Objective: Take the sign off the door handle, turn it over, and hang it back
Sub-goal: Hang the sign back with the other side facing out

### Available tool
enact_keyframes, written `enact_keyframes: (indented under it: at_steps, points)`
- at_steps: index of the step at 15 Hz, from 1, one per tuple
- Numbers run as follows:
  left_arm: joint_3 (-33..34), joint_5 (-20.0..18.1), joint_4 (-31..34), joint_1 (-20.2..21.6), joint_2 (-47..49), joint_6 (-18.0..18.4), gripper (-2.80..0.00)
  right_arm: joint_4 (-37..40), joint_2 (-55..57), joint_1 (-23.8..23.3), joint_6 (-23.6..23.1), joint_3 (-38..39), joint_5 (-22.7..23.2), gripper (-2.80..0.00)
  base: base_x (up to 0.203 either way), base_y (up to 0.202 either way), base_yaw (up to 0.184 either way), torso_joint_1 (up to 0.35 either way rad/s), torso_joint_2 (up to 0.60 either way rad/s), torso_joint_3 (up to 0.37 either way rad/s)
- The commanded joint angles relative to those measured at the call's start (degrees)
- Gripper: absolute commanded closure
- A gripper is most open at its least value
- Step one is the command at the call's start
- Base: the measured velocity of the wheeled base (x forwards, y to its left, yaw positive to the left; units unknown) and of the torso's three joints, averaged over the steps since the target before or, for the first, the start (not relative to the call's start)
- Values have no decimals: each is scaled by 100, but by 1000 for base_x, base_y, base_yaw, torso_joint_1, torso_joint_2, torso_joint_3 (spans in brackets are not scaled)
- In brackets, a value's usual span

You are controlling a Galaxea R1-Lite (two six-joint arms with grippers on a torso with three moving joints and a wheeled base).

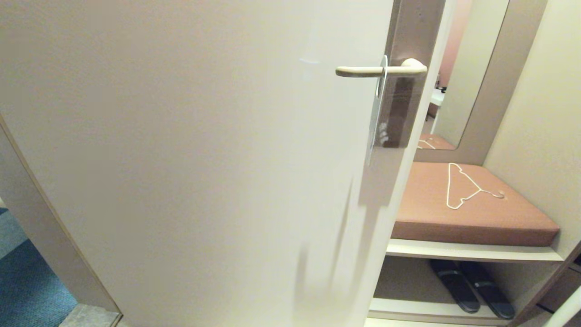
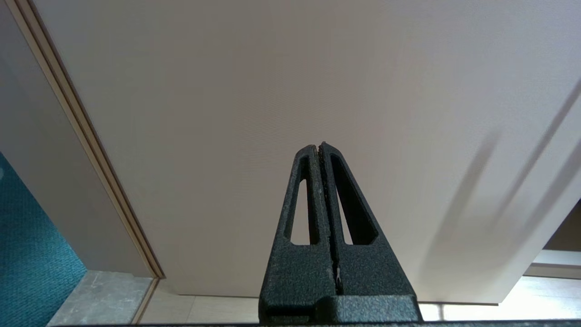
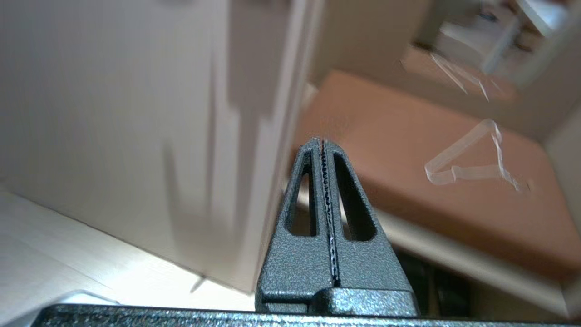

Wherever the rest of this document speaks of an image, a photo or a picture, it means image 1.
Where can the white bench shelf board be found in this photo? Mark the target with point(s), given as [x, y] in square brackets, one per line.
[454, 252]

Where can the blue do-not-disturb door sign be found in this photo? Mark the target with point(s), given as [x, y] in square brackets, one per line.
[376, 118]

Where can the brown leather seat cushion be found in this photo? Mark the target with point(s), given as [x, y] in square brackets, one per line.
[431, 213]

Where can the white low shelf board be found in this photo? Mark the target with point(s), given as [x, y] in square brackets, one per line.
[408, 311]

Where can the beige room door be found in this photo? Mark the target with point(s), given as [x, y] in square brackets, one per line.
[181, 159]

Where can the dark slipper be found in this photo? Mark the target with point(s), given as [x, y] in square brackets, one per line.
[492, 293]
[456, 286]

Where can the taupe framed wall mirror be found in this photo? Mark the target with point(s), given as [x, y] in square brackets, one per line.
[472, 68]

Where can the white slanted bar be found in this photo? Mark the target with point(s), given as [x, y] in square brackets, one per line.
[567, 313]

